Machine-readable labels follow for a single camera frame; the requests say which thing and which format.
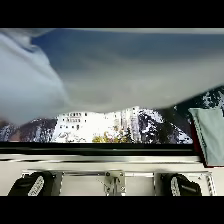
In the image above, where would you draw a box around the pale green garment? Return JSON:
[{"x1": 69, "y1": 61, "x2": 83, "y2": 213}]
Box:
[{"x1": 188, "y1": 106, "x2": 224, "y2": 167}]

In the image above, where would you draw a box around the silver frame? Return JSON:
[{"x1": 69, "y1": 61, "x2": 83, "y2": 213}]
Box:
[{"x1": 0, "y1": 153, "x2": 224, "y2": 197}]

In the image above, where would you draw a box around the grey T-shirt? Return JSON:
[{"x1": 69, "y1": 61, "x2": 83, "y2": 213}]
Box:
[{"x1": 0, "y1": 28, "x2": 224, "y2": 126}]

